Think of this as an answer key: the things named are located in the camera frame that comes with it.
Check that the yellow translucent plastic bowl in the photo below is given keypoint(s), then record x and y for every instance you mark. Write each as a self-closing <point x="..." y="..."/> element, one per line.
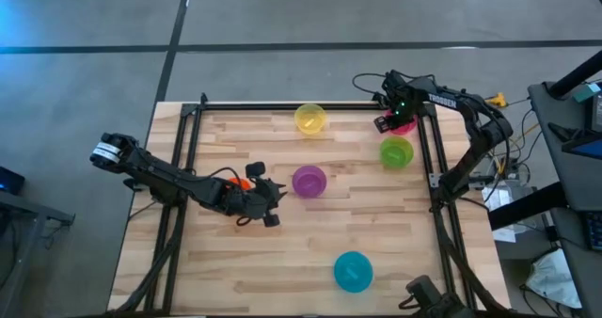
<point x="310" y="118"/>

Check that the tablet with blue screen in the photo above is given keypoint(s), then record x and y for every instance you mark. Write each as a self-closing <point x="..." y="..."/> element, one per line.
<point x="590" y="148"/>

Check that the small teal box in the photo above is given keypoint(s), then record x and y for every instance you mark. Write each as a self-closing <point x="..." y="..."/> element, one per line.
<point x="592" y="92"/>

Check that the green translucent plastic bowl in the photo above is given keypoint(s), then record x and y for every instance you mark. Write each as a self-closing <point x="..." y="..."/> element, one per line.
<point x="396" y="153"/>

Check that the purple translucent plastic bowl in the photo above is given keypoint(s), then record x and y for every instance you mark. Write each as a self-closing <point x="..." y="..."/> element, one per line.
<point x="309" y="181"/>

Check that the orange translucent plastic bowl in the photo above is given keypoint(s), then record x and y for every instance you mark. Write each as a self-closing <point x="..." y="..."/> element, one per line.
<point x="241" y="183"/>

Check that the white plastic bag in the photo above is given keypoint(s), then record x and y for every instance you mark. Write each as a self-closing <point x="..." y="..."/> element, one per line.
<point x="555" y="280"/>

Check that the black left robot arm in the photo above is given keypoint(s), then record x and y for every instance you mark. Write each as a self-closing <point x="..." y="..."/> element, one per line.
<point x="155" y="167"/>

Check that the black table-level camera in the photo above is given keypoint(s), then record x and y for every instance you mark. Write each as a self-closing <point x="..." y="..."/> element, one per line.
<point x="425" y="292"/>

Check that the dark grey side desk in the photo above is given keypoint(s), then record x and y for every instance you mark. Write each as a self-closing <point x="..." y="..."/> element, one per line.
<point x="574" y="177"/>

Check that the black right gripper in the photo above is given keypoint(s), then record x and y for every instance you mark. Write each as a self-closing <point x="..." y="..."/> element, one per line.
<point x="407" y="94"/>

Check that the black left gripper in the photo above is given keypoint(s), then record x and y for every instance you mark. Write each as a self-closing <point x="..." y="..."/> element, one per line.
<point x="247" y="204"/>

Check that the black box with blue light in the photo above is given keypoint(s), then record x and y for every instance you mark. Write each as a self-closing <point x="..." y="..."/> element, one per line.
<point x="10" y="181"/>

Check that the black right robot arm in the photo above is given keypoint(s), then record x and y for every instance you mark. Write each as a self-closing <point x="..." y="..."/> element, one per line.
<point x="442" y="100"/>

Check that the pink translucent plastic bowl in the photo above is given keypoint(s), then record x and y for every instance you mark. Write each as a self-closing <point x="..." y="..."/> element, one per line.
<point x="408" y="128"/>

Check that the black keyboard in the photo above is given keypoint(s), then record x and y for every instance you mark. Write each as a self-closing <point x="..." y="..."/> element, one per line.
<point x="595" y="231"/>

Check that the teal translucent plastic bowl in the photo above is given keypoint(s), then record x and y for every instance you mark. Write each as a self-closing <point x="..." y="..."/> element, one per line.
<point x="353" y="272"/>

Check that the black diagonal pole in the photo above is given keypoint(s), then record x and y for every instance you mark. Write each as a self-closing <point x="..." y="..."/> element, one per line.
<point x="576" y="75"/>

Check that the black desk crossbeam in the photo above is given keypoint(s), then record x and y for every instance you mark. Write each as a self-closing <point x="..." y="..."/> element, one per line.
<point x="527" y="205"/>

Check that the black aluminium table frame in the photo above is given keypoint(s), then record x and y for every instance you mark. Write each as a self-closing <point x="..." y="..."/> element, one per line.
<point x="263" y="106"/>

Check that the white paper sheet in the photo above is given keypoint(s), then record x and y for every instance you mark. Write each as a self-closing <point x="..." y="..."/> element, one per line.
<point x="504" y="234"/>
<point x="498" y="198"/>

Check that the grey metal table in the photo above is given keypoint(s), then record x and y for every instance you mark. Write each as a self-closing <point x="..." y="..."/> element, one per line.
<point x="33" y="208"/>

